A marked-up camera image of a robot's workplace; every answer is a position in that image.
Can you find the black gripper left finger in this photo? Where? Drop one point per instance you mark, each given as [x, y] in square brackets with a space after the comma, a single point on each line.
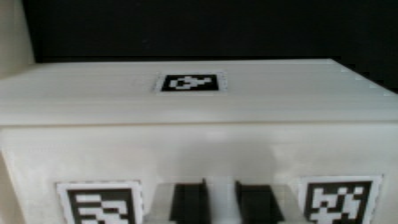
[190, 204]

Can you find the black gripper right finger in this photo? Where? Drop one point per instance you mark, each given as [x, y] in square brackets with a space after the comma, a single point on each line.
[257, 206]

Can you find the white cabinet body box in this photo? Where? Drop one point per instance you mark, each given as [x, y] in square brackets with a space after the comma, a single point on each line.
[119, 127]

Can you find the white U-shaped workspace fence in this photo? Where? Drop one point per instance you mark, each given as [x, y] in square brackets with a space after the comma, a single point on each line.
[16, 54]

